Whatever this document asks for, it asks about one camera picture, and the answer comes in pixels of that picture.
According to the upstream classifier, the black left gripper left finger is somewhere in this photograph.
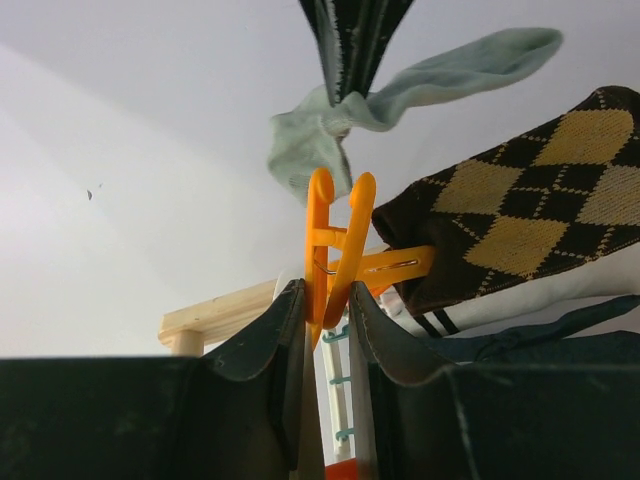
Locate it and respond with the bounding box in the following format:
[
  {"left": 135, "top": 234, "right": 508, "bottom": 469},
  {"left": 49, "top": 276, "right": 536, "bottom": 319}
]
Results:
[{"left": 1, "top": 280, "right": 320, "bottom": 479}]

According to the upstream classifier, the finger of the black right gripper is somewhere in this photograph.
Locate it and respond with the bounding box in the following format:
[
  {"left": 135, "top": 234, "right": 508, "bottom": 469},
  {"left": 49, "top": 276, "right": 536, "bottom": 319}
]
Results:
[{"left": 299, "top": 0, "right": 413, "bottom": 105}]

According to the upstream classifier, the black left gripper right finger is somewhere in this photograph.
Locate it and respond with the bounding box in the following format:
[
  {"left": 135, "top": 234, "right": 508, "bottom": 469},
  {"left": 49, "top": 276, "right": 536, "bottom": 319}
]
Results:
[{"left": 349, "top": 283, "right": 639, "bottom": 479}]

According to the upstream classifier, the grey sock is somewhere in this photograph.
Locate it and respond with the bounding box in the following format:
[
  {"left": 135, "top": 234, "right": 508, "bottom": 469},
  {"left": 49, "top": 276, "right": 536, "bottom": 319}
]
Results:
[{"left": 267, "top": 27, "right": 563, "bottom": 204}]

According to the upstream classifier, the brown argyle sock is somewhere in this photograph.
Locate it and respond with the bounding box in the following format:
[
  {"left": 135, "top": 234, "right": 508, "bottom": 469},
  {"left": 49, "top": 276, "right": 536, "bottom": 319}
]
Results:
[{"left": 372, "top": 86, "right": 639, "bottom": 315}]

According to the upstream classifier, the dark orange clothes peg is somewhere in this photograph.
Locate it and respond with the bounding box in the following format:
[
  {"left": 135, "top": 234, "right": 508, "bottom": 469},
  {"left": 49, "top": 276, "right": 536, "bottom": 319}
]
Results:
[{"left": 325, "top": 458, "right": 358, "bottom": 480}]

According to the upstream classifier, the white round clip hanger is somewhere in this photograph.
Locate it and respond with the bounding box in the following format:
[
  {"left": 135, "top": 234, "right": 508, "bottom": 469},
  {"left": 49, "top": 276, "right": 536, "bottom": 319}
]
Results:
[{"left": 314, "top": 307, "right": 355, "bottom": 468}]

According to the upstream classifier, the black sock on hanger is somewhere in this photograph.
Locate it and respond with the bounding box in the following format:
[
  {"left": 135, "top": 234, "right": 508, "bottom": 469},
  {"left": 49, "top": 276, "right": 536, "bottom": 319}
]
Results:
[{"left": 422, "top": 295, "right": 639, "bottom": 365}]

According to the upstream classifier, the wooden hanging rod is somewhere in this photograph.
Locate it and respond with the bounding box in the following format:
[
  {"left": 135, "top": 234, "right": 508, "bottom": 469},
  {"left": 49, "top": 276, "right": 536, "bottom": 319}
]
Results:
[{"left": 157, "top": 268, "right": 304, "bottom": 357}]

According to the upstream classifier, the white black striped sock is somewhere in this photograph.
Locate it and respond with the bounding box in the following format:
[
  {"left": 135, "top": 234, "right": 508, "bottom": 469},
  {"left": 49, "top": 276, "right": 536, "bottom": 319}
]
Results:
[{"left": 379, "top": 249, "right": 640, "bottom": 336}]

